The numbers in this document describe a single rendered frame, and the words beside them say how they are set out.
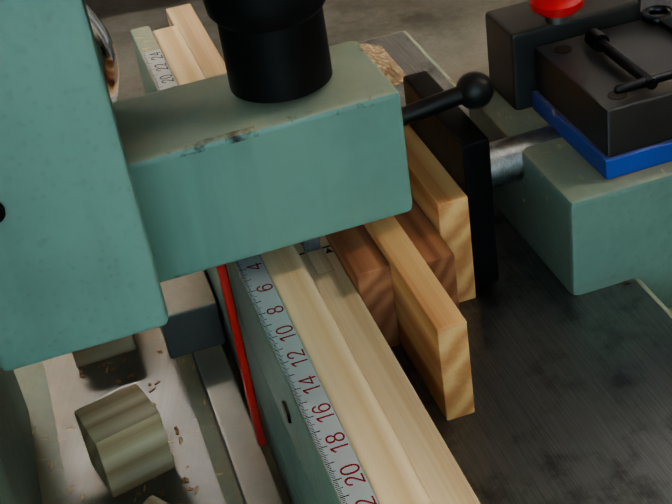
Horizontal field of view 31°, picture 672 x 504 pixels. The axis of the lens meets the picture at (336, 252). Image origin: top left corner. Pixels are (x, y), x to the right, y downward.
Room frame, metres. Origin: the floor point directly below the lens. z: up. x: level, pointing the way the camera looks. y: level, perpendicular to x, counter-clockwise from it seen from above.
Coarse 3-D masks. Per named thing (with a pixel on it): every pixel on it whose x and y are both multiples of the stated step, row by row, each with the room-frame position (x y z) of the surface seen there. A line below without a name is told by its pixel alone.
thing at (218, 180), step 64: (128, 128) 0.53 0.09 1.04; (192, 128) 0.52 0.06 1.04; (256, 128) 0.51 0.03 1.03; (320, 128) 0.51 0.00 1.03; (384, 128) 0.52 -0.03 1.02; (192, 192) 0.50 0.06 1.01; (256, 192) 0.50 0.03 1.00; (320, 192) 0.51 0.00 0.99; (384, 192) 0.52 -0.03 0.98; (192, 256) 0.50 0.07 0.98
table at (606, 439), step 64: (512, 256) 0.56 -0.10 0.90; (512, 320) 0.50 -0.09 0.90; (576, 320) 0.49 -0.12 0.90; (640, 320) 0.49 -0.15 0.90; (256, 384) 0.53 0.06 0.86; (512, 384) 0.45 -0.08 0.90; (576, 384) 0.45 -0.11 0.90; (640, 384) 0.44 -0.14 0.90; (512, 448) 0.41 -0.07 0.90; (576, 448) 0.40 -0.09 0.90; (640, 448) 0.40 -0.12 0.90
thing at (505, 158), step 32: (416, 96) 0.59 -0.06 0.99; (416, 128) 0.60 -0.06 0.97; (448, 128) 0.55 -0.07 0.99; (544, 128) 0.59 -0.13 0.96; (448, 160) 0.55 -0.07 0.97; (480, 160) 0.53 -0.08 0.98; (512, 160) 0.57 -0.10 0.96; (480, 192) 0.53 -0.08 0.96; (480, 224) 0.53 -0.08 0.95; (480, 256) 0.53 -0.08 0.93
